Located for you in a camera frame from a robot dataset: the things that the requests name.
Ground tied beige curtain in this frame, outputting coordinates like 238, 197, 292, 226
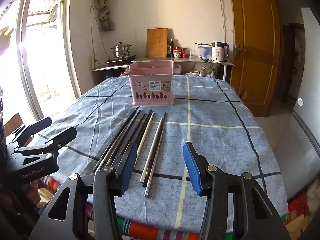
91, 0, 112, 32

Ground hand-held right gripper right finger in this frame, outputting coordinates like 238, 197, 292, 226
183, 141, 292, 240

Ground low metal stand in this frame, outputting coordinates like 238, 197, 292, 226
90, 62, 133, 85

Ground person's left hand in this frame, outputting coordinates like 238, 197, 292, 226
30, 179, 43, 208

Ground blue plaid tablecloth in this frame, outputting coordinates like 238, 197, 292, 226
30, 75, 289, 230

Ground grey chopstick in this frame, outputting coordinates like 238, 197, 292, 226
95, 127, 127, 173

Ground metal door handle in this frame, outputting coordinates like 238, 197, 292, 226
235, 43, 247, 58

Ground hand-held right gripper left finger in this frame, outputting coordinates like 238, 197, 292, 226
29, 141, 138, 240

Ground outdoor fan unit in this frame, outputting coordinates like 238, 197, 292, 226
49, 4, 59, 23

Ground white electric kettle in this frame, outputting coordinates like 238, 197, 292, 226
212, 42, 230, 62

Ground light-coloured chopstick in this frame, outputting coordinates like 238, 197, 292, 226
139, 111, 155, 183
144, 117, 164, 197

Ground wooden door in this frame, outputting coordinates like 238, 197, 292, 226
227, 0, 282, 117

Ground white window frame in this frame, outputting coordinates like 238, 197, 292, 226
0, 0, 84, 130

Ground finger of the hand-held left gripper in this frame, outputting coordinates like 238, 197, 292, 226
14, 126, 77, 160
5, 116, 52, 146

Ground steel steamer pot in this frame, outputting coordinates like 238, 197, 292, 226
111, 42, 132, 59

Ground wooden cutting board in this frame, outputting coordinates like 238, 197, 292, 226
146, 28, 168, 57

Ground black cooktop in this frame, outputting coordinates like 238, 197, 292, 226
105, 54, 137, 64

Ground white wall cable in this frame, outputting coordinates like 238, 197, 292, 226
216, 0, 227, 48

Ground water filter pitcher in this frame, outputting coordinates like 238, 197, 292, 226
199, 45, 213, 60

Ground silver refrigerator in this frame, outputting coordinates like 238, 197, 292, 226
272, 7, 320, 200

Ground brown wooden board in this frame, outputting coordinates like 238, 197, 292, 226
4, 112, 25, 136

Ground plastic bags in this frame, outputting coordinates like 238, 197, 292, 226
200, 65, 215, 78

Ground pink utensil basket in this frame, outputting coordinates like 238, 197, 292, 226
128, 60, 175, 107

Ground metal kitchen table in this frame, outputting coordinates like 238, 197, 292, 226
131, 56, 235, 80

